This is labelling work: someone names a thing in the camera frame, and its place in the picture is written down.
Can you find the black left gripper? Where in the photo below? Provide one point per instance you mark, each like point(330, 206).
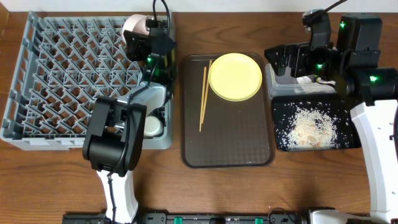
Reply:
point(137, 49)

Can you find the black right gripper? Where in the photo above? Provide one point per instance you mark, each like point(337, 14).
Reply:
point(298, 53)

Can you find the pale pink bowl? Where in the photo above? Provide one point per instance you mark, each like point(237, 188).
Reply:
point(135, 23)

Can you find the white ribbed cup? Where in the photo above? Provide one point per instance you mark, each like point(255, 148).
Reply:
point(153, 126)

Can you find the light blue bowl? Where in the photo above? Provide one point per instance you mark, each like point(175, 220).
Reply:
point(152, 97)

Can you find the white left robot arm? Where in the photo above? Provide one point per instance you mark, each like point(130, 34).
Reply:
point(115, 135)

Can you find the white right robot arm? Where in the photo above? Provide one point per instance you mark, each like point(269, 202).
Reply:
point(370, 91)

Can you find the clear plastic waste bin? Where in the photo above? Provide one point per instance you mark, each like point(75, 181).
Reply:
point(287, 85)

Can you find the crumpled white tissue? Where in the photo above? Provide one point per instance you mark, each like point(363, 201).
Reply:
point(306, 80)

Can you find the yellow round plate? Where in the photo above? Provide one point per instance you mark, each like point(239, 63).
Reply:
point(235, 77)

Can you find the black tray with rice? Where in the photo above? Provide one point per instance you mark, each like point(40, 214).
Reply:
point(312, 122)

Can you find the right wooden chopstick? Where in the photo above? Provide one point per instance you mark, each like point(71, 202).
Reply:
point(206, 91)

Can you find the wooden chopstick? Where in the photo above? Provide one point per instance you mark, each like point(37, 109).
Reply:
point(202, 96)
point(206, 91)

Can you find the left wooden chopstick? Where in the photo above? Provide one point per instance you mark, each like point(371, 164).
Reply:
point(202, 96)

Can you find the grey plastic dish rack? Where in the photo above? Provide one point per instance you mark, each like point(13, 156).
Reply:
point(64, 65)

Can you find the dark brown serving tray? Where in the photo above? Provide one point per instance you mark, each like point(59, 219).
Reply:
point(233, 134)

